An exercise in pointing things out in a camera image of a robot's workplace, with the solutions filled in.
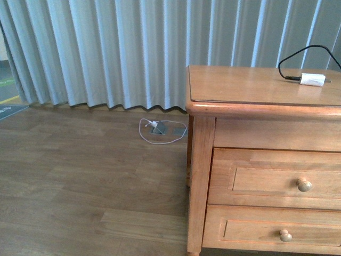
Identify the drawer wooden knob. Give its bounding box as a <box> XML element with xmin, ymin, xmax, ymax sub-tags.
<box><xmin>279</xmin><ymin>229</ymin><xmax>293</xmax><ymax>242</ymax></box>
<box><xmin>296</xmin><ymin>178</ymin><xmax>312</xmax><ymax>193</ymax></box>

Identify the closed grey floor socket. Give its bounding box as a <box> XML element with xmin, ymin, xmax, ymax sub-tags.
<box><xmin>173</xmin><ymin>128</ymin><xmax>186</xmax><ymax>136</ymax></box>

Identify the open grey floor socket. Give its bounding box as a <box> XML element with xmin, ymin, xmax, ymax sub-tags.
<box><xmin>151</xmin><ymin>121</ymin><xmax>167</xmax><ymax>135</ymax></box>

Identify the grey pleated curtain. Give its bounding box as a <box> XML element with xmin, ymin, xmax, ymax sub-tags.
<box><xmin>1</xmin><ymin>1</ymin><xmax>340</xmax><ymax>109</ymax></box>

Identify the wooden nightstand cabinet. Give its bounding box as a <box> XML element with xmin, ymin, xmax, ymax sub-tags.
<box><xmin>186</xmin><ymin>66</ymin><xmax>340</xmax><ymax>255</ymax></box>

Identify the white charger adapter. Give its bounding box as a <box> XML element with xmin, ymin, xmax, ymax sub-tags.
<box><xmin>299</xmin><ymin>73</ymin><xmax>331</xmax><ymax>87</ymax></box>

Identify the dark floor sign mat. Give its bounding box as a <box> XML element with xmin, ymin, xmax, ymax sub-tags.
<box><xmin>0</xmin><ymin>104</ymin><xmax>29</xmax><ymax>120</ymax></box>

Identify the white floor cable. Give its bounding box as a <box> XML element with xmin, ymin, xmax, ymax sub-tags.
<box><xmin>139</xmin><ymin>118</ymin><xmax>188</xmax><ymax>145</ymax></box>

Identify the black charger cable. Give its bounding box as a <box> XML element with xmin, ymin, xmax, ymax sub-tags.
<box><xmin>278</xmin><ymin>44</ymin><xmax>341</xmax><ymax>81</ymax></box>

